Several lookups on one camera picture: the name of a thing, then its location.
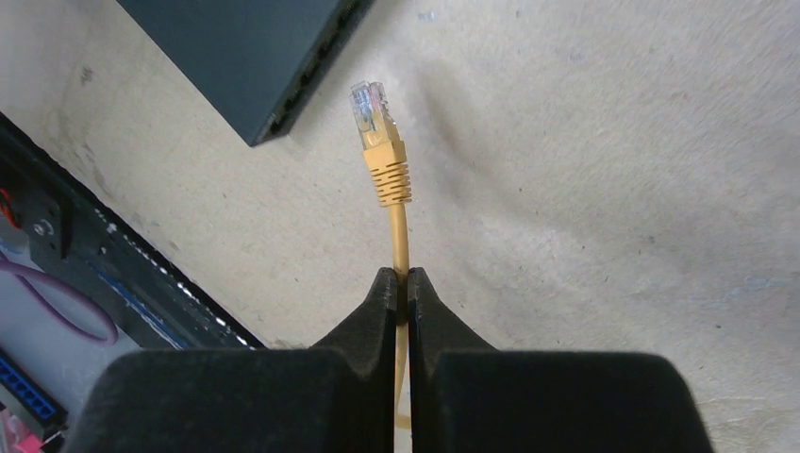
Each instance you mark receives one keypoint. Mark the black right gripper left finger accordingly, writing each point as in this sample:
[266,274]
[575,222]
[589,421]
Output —
[334,396]

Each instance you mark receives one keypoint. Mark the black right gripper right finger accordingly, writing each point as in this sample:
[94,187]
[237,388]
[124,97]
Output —
[469,396]

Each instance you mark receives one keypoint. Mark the black network switch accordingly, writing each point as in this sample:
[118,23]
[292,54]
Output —
[257,62]

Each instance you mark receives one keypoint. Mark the blue terminal connector block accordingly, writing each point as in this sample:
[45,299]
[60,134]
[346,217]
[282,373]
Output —
[26,399]

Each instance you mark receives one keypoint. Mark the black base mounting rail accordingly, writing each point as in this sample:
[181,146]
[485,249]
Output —
[73,236]

